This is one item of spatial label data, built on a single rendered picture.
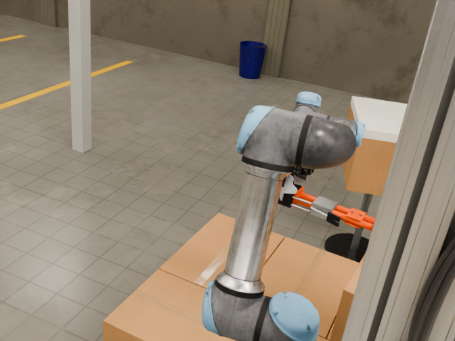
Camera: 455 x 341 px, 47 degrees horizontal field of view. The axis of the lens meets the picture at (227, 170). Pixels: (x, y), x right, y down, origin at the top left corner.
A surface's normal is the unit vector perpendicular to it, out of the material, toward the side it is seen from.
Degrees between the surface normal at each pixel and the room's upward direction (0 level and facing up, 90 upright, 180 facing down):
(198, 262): 0
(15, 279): 0
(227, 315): 70
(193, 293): 0
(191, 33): 90
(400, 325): 90
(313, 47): 90
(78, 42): 90
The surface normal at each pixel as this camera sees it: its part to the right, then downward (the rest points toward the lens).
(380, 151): -0.13, 0.44
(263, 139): -0.31, 0.10
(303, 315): 0.23, -0.85
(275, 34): -0.40, 0.37
